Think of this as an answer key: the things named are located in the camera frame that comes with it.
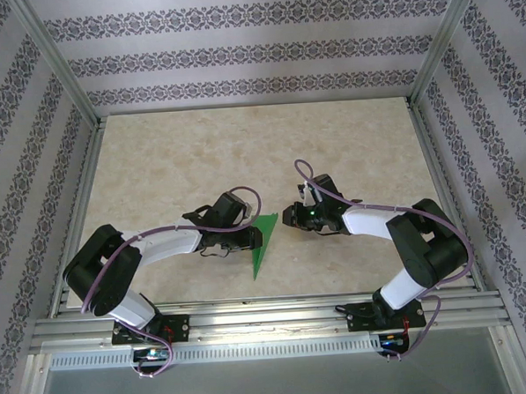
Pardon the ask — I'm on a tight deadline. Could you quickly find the green paper sheet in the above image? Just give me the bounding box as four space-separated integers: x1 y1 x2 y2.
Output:
249 212 282 281

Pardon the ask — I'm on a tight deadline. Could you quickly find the grey metal panel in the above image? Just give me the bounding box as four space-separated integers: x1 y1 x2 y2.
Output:
22 344 526 394

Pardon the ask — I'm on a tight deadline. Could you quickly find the small controller board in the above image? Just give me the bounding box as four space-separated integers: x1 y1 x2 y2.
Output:
131 346 172 362
382 331 411 347

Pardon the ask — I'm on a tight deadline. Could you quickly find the aluminium mounting rail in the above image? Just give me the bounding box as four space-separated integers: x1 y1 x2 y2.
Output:
28 286 512 354

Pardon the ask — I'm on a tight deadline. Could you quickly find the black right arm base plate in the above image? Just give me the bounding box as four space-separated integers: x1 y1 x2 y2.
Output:
345 298 427 334

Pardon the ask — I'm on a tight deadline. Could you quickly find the slotted grey cable duct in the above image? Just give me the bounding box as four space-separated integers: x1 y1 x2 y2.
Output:
48 335 383 371

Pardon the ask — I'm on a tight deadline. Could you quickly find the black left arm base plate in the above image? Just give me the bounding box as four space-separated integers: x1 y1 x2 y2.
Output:
111 314 192 346

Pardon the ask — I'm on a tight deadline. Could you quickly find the aluminium side rail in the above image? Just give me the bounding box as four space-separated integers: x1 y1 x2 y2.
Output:
405 96 487 294
38 116 119 317

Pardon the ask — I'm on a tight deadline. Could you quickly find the aluminium frame post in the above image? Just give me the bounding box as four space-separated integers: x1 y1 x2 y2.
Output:
404 0 493 111
7 0 102 131

